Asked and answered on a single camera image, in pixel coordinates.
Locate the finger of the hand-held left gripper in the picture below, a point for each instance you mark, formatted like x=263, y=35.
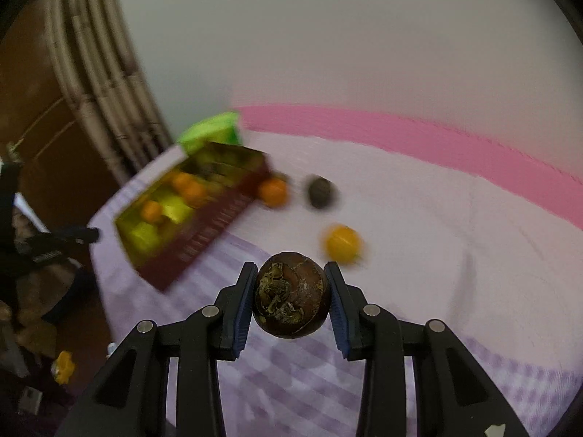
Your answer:
x=82, y=236

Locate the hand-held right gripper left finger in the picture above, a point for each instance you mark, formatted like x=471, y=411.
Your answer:
x=243, y=318

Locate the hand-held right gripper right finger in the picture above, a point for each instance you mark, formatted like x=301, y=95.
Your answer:
x=337, y=318

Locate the dark brown round fruit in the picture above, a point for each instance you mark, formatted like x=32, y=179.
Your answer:
x=321, y=192
x=291, y=300

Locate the red and gold tin box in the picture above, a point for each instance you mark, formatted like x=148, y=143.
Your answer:
x=205, y=232

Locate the yellow toy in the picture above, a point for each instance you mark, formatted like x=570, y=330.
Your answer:
x=63, y=365

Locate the pink and purple checked tablecloth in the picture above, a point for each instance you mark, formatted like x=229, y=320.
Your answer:
x=410, y=218

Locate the beige patterned curtain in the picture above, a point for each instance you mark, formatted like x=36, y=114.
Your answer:
x=100, y=77

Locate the green tissue pack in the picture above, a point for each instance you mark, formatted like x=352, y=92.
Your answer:
x=207, y=132

